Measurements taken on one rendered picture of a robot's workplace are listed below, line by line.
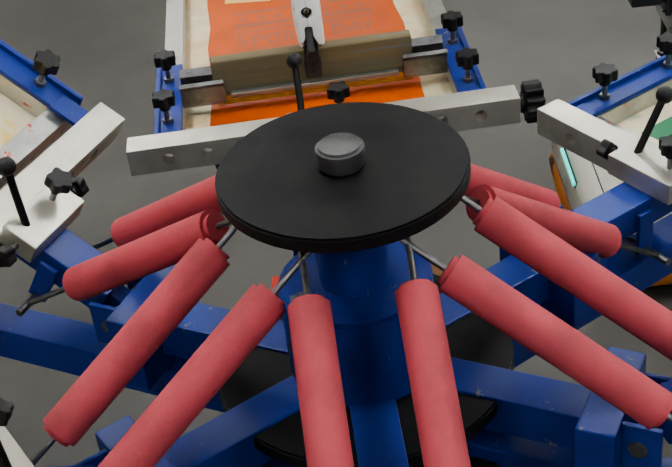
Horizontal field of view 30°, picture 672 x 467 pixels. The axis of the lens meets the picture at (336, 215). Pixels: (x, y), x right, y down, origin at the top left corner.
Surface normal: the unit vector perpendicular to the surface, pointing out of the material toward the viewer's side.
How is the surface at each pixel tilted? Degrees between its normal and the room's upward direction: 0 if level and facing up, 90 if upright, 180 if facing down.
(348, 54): 90
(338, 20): 0
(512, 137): 0
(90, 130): 32
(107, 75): 0
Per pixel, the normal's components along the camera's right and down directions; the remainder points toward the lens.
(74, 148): 0.40, -0.61
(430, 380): -0.19, -0.40
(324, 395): 0.11, -0.44
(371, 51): 0.10, 0.55
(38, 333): -0.10, -0.82
